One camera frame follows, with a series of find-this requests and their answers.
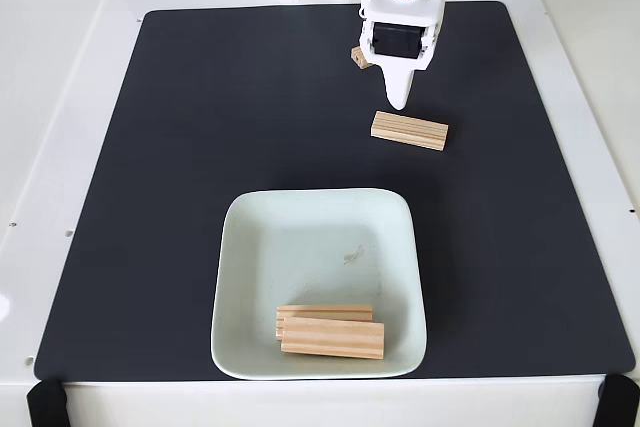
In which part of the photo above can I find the pale green square plate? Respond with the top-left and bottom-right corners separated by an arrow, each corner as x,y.
209,188 -> 429,381

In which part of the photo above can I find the black table mat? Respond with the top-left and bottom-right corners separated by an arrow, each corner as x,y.
33,0 -> 636,382

